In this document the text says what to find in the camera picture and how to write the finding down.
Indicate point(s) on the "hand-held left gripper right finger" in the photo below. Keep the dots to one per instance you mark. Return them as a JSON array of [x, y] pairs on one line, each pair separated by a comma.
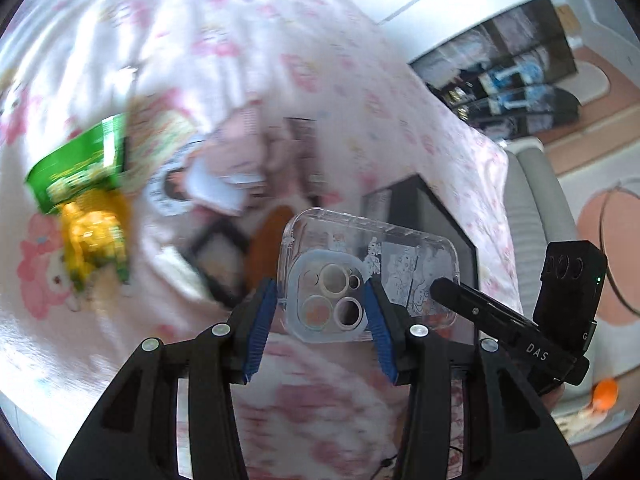
[[382, 335]]

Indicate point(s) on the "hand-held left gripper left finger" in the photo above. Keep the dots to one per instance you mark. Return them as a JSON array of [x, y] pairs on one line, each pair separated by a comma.
[[257, 335]]

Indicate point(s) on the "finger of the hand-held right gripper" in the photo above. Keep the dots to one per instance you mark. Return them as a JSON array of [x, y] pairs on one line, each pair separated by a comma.
[[475, 305]]

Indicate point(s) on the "black rimmed item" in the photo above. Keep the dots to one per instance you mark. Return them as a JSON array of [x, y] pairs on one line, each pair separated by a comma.
[[205, 275]]

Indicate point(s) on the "clear cartoon phone case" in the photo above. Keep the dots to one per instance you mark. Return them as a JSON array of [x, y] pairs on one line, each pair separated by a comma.
[[340, 250]]

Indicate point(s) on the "brown wooden comb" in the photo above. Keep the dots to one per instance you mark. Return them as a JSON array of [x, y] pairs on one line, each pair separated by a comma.
[[267, 240]]

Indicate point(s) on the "black cardboard box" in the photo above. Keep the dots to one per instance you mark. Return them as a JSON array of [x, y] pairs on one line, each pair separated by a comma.
[[425, 210]]

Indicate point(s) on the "yellow foil wrapper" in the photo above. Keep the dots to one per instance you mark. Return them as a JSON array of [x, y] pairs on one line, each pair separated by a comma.
[[95, 240]]

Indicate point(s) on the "brown cream tube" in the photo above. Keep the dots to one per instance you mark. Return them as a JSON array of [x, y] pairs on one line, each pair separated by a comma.
[[305, 150]]

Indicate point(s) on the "green snack packet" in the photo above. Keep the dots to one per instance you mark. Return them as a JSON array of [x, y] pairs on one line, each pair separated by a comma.
[[75, 170]]

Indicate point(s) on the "person's pink pajama leg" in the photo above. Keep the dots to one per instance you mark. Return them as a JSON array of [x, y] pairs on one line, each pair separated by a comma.
[[310, 410]]

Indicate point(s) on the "small orange object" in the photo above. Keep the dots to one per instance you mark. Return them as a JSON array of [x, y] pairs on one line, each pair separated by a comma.
[[606, 394]]

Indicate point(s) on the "beige padded headboard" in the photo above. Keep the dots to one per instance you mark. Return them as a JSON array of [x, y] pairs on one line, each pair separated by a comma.
[[540, 200]]

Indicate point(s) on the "white paper tag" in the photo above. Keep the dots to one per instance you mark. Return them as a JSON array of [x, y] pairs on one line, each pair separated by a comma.
[[215, 190]]

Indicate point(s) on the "tan photo card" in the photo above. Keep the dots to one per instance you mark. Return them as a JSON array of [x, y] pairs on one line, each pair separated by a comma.
[[170, 190]]

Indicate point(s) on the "pink fabric item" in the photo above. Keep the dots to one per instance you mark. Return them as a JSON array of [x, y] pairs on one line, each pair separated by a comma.
[[245, 145]]

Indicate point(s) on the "dark glass-door wardrobe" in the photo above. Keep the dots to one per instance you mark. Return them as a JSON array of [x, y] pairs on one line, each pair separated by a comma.
[[500, 60]]

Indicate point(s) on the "pink printed blanket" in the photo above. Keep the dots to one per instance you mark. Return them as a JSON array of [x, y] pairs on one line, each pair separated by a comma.
[[250, 35]]

